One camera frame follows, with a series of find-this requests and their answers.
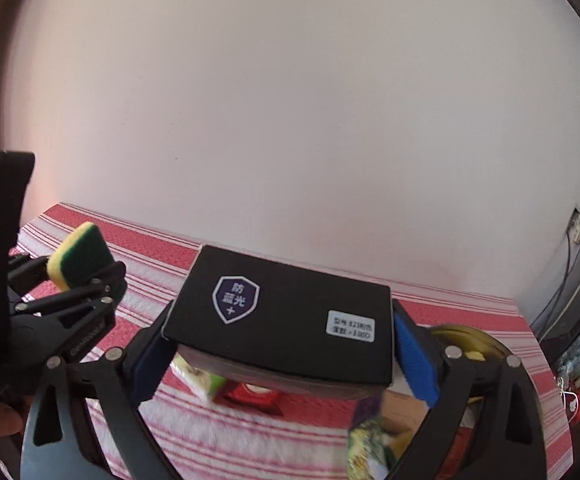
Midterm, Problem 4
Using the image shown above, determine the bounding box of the yellow green sponge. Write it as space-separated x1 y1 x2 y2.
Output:
46 221 114 292

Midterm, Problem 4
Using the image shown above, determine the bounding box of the black glasses box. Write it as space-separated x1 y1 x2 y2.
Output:
163 245 394 399

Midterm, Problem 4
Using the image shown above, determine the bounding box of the round metal cookie tin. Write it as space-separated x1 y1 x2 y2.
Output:
424 324 511 412

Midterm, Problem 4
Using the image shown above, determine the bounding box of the green tissue packet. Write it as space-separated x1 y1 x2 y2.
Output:
170 353 226 402

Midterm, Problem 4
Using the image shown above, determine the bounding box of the red tissue packet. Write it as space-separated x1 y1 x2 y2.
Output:
214 380 282 416

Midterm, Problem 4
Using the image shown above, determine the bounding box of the black cable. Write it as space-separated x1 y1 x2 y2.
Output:
530 228 580 336

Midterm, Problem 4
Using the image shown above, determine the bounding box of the beige wall socket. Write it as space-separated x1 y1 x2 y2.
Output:
571 208 580 245

